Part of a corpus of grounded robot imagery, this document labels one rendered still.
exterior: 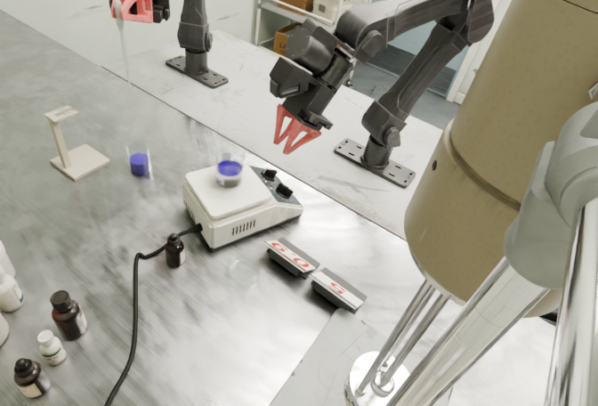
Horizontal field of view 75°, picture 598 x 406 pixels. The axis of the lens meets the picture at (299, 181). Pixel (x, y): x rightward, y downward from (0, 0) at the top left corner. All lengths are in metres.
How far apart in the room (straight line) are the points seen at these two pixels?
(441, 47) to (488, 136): 0.68
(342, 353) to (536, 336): 0.35
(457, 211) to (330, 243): 0.56
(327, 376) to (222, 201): 0.32
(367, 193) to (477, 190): 0.70
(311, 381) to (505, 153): 0.48
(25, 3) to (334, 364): 1.85
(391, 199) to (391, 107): 0.20
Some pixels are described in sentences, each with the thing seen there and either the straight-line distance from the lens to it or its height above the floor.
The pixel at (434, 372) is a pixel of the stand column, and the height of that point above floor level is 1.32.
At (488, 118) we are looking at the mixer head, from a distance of 0.20.
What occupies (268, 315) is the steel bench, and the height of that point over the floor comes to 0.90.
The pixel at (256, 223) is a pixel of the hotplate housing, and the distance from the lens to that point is 0.72.
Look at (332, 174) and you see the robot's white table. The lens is 0.91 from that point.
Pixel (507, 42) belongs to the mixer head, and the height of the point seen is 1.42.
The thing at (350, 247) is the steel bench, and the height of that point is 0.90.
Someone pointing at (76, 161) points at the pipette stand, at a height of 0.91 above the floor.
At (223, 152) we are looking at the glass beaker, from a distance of 0.70.
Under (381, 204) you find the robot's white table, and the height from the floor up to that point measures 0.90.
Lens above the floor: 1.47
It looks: 41 degrees down
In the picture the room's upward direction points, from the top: 11 degrees clockwise
